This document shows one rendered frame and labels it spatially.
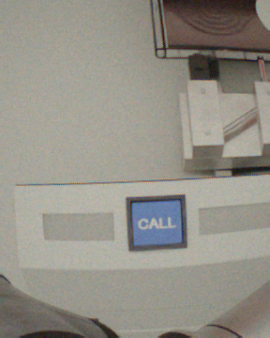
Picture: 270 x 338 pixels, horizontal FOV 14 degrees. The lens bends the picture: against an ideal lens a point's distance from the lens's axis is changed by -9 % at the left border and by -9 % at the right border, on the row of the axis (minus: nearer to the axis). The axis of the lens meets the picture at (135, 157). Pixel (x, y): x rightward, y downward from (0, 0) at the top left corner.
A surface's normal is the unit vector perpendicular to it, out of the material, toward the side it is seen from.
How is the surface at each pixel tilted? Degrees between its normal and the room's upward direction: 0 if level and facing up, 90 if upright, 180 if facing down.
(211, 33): 0
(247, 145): 0
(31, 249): 0
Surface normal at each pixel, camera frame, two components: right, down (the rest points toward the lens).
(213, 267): 0.05, 0.89
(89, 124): 0.00, -0.46
